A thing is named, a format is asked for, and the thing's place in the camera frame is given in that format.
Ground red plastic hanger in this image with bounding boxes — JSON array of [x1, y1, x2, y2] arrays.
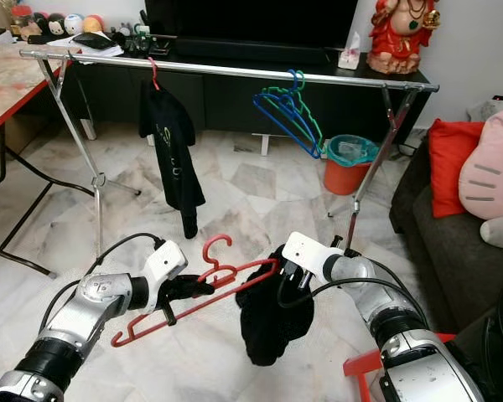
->
[[111, 234, 280, 348], [147, 57, 163, 91]]

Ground black sweater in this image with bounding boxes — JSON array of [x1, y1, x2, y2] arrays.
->
[[238, 245, 316, 368]]

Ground blue plastic hanger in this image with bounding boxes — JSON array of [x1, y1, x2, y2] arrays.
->
[[252, 75, 324, 160]]

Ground green plastic hanger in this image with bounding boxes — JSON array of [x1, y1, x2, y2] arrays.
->
[[264, 69, 326, 153]]

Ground red plastic stool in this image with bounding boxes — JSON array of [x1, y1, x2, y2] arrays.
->
[[342, 332, 459, 402]]

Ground orange bin green liner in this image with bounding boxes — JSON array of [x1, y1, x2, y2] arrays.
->
[[322, 134, 381, 197]]

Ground black shirt green logo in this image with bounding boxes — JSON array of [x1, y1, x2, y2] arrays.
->
[[139, 80, 207, 240]]

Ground dark grey fabric sofa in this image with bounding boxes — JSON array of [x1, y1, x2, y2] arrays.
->
[[389, 138, 503, 336]]

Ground red cushion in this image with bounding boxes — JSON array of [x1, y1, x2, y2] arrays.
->
[[428, 118, 488, 219]]

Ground black television console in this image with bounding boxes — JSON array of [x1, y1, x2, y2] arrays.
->
[[70, 42, 433, 145]]

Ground brown cardboard box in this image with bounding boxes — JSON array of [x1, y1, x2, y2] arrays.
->
[[3, 116, 44, 153]]

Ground pink cat plush pillow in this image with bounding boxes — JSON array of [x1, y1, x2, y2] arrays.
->
[[458, 108, 503, 221]]

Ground white tissue pack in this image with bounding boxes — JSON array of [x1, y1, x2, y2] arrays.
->
[[337, 31, 363, 70]]

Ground black soundbar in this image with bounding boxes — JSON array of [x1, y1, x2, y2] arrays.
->
[[174, 37, 341, 64]]

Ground white papers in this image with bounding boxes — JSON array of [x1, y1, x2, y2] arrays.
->
[[52, 42, 125, 59]]

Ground side table lace cloth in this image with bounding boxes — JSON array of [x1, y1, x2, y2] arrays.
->
[[464, 95, 503, 126]]

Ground pink marble folding table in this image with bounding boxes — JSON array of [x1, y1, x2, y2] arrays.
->
[[0, 42, 78, 279]]

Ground red laughing Buddha statue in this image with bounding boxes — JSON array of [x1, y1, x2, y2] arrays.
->
[[366, 0, 443, 75]]

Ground black flat screen television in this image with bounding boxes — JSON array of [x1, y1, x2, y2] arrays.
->
[[144, 0, 360, 43]]

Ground orange round doll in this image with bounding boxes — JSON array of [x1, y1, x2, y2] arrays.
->
[[82, 15, 104, 35]]

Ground black white round doll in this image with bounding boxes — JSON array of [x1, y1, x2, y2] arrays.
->
[[44, 13, 66, 38]]

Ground glass jar red lid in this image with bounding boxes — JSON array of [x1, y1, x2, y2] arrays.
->
[[10, 4, 34, 41]]

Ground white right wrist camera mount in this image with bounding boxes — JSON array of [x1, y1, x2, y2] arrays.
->
[[280, 231, 337, 286]]

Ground black wire hanger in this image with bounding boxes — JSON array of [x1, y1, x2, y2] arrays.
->
[[70, 71, 97, 139]]

